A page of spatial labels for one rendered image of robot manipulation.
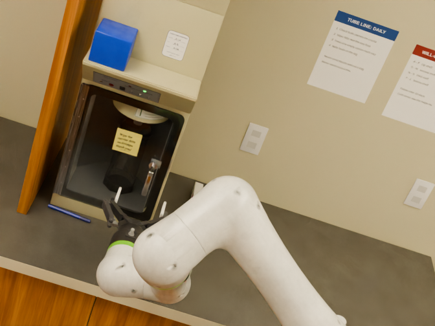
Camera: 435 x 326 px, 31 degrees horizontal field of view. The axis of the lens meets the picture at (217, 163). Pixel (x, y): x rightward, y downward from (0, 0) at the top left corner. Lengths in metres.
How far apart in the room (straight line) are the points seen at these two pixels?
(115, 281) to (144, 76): 0.56
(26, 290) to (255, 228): 1.00
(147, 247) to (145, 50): 0.81
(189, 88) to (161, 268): 0.75
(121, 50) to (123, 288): 0.62
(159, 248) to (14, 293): 0.96
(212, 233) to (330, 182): 1.37
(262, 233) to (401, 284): 1.30
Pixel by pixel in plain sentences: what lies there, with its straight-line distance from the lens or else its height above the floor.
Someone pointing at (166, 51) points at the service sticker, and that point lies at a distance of 2.21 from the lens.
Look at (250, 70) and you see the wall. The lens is 2.68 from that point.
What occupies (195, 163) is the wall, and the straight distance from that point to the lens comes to 2.86.
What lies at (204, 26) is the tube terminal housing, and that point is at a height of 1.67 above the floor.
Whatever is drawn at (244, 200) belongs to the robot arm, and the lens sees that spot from 1.57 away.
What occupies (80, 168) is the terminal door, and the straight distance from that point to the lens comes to 2.43.
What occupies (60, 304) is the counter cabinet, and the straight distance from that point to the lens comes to 2.41.
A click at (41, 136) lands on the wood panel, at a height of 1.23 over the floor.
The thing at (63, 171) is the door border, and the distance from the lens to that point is 2.45.
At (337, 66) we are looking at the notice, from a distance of 2.67.
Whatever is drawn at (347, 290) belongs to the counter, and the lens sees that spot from 2.67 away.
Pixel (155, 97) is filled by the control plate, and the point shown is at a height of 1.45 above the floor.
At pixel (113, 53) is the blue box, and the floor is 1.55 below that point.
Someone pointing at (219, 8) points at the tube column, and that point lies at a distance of 2.15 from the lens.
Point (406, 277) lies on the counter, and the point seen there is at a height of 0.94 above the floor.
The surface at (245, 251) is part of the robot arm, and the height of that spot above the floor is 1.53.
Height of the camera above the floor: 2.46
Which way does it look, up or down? 30 degrees down
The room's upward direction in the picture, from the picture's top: 21 degrees clockwise
